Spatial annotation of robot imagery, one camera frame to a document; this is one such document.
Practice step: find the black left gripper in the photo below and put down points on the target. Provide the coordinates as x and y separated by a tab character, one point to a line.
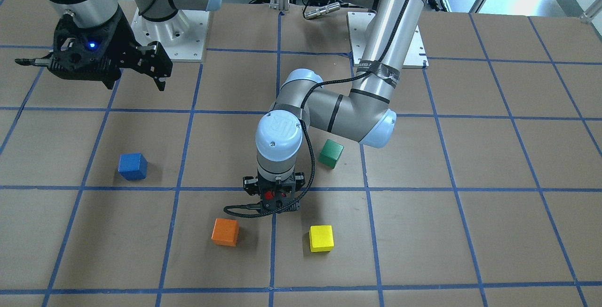
248	184

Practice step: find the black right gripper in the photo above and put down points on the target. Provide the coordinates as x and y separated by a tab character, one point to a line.
123	40

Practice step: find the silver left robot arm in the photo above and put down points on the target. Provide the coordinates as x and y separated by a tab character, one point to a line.
363	115

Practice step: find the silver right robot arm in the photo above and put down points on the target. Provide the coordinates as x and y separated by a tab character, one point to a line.
91	13

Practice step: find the orange wooden block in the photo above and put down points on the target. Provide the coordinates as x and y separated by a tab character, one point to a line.
225	232

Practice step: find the yellow wooden block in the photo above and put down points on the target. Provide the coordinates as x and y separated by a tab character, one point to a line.
321	238

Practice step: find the green wooden block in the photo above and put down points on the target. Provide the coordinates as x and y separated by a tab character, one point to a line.
330	153

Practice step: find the blue wooden block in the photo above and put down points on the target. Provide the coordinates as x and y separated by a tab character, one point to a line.
133	166

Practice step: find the silver cylindrical connector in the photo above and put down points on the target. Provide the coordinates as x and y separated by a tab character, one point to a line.
322	11

